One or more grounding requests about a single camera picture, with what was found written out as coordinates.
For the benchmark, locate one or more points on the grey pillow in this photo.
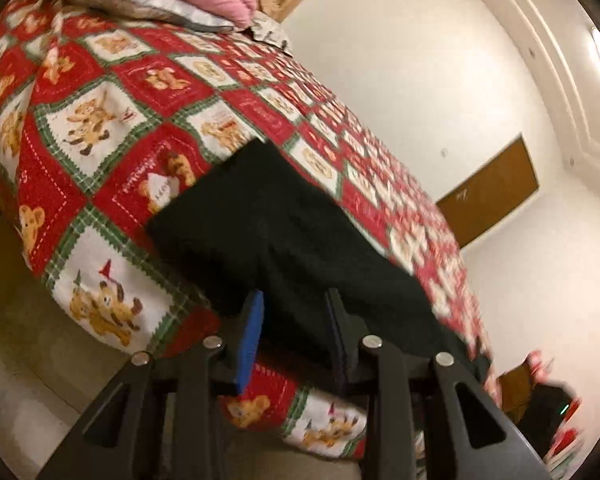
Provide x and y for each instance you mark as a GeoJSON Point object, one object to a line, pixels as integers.
{"type": "Point", "coordinates": [170, 7]}

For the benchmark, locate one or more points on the pile of red white packages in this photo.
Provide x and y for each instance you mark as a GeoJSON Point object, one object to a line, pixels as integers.
{"type": "Point", "coordinates": [540, 367]}

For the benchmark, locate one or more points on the black pants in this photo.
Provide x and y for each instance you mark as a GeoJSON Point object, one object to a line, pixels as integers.
{"type": "Point", "coordinates": [280, 230]}

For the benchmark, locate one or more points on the brown wooden door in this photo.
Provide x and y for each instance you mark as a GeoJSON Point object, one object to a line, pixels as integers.
{"type": "Point", "coordinates": [487, 190]}

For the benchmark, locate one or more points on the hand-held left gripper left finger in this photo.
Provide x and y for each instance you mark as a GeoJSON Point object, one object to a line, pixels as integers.
{"type": "Point", "coordinates": [250, 340]}

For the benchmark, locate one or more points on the patterned white pillow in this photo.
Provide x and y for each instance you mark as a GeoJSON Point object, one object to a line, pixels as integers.
{"type": "Point", "coordinates": [272, 32]}

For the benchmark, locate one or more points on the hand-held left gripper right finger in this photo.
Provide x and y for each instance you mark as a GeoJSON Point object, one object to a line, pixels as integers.
{"type": "Point", "coordinates": [334, 332]}

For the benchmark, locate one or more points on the red checkered bear print blanket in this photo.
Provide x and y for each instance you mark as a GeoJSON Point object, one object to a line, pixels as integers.
{"type": "Point", "coordinates": [105, 110]}

